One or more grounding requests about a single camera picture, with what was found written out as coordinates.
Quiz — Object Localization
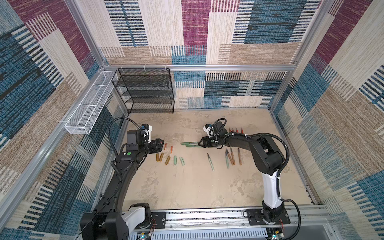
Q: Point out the light green marker long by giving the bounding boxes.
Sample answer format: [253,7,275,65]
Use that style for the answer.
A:
[207,153,215,171]

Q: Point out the dark green marker pen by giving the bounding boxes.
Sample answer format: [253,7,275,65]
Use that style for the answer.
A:
[181,142,199,146]

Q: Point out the light green marker short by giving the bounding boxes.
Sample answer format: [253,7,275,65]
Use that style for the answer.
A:
[225,149,230,169]

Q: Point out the tan marker pen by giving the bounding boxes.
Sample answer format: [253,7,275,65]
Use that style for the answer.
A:
[226,149,234,166]
[238,148,243,166]
[230,147,236,166]

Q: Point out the tan marker pen front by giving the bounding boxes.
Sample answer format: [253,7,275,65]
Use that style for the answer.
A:
[238,148,243,166]

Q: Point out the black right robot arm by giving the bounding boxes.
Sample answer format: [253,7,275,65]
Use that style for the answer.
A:
[199,118,289,224]

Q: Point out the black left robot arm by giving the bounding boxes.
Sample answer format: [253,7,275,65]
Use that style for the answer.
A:
[80,130,165,240]

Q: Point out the black mesh shelf rack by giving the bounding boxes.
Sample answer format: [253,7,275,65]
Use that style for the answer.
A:
[112,68,175,114]

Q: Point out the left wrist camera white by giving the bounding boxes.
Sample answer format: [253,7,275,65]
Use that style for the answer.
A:
[141,124,152,143]

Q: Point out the white wire mesh basket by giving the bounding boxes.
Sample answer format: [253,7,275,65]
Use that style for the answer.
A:
[65,71,115,135]

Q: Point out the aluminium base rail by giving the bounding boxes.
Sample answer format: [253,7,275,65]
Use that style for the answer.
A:
[127,205,341,240]

